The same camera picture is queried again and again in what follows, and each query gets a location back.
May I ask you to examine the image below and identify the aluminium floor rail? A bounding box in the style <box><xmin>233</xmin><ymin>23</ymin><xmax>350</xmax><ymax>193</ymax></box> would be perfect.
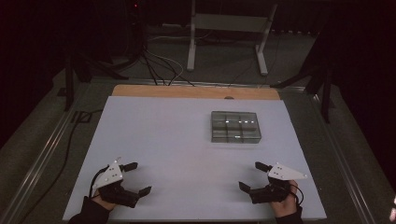
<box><xmin>311</xmin><ymin>92</ymin><xmax>377</xmax><ymax>224</ymax></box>
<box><xmin>92</xmin><ymin>77</ymin><xmax>307</xmax><ymax>91</ymax></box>
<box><xmin>0</xmin><ymin>105</ymin><xmax>82</xmax><ymax>224</ymax></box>

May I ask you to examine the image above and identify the left hand-held gripper cable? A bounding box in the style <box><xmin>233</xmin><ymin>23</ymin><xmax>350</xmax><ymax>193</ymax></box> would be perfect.
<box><xmin>89</xmin><ymin>166</ymin><xmax>110</xmax><ymax>199</ymax></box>

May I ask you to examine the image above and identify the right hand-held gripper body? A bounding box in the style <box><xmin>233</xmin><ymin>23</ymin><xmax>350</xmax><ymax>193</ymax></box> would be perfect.
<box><xmin>248</xmin><ymin>161</ymin><xmax>308</xmax><ymax>205</ymax></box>

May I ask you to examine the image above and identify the white floor cable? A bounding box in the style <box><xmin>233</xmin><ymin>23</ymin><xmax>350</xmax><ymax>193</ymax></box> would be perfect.
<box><xmin>145</xmin><ymin>35</ymin><xmax>185</xmax><ymax>83</ymax></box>

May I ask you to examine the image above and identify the white metal stand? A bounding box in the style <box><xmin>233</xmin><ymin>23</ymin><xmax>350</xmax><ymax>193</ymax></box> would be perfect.
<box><xmin>186</xmin><ymin>0</ymin><xmax>279</xmax><ymax>77</ymax></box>

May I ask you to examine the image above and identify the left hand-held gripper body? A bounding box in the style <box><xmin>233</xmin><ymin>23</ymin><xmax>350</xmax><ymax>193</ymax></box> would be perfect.
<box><xmin>92</xmin><ymin>157</ymin><xmax>140</xmax><ymax>209</ymax></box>

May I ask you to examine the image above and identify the white table mat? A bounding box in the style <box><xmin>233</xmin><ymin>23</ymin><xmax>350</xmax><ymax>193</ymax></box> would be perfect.
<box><xmin>62</xmin><ymin>95</ymin><xmax>327</xmax><ymax>222</ymax></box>

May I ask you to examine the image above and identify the person's right hand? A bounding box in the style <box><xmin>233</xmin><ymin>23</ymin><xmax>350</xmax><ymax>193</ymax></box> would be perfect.
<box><xmin>270</xmin><ymin>180</ymin><xmax>299</xmax><ymax>218</ymax></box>

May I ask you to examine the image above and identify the clear plastic compartment box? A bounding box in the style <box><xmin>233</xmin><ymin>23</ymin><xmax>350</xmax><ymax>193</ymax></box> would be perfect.
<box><xmin>210</xmin><ymin>110</ymin><xmax>262</xmax><ymax>145</ymax></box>

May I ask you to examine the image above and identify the right hand-held gripper cable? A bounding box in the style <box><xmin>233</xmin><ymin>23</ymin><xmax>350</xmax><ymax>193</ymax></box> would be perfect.
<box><xmin>289</xmin><ymin>183</ymin><xmax>304</xmax><ymax>206</ymax></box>

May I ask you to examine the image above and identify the long black floor cable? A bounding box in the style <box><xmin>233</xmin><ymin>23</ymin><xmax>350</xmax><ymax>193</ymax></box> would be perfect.
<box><xmin>18</xmin><ymin>108</ymin><xmax>104</xmax><ymax>224</ymax></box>

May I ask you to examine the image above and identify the black floor cable bundle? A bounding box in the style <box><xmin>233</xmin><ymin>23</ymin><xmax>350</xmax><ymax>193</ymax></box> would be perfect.
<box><xmin>141</xmin><ymin>46</ymin><xmax>196</xmax><ymax>88</ymax></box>

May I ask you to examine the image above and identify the black tripod stand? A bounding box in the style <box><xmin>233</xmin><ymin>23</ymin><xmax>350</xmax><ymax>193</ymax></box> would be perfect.
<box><xmin>64</xmin><ymin>52</ymin><xmax>130</xmax><ymax>112</ymax></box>
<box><xmin>270</xmin><ymin>18</ymin><xmax>335</xmax><ymax>124</ymax></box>

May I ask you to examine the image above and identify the pale blurred object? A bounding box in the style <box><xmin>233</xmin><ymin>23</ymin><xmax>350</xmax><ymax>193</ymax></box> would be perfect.
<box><xmin>389</xmin><ymin>195</ymin><xmax>396</xmax><ymax>222</ymax></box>

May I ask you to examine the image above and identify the person's left hand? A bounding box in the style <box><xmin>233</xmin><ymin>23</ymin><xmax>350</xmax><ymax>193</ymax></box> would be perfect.
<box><xmin>92</xmin><ymin>194</ymin><xmax>119</xmax><ymax>212</ymax></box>

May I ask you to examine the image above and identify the hand-held gripper cable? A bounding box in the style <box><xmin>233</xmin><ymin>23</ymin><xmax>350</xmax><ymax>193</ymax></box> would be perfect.
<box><xmin>289</xmin><ymin>183</ymin><xmax>304</xmax><ymax>206</ymax></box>
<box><xmin>89</xmin><ymin>166</ymin><xmax>110</xmax><ymax>199</ymax></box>

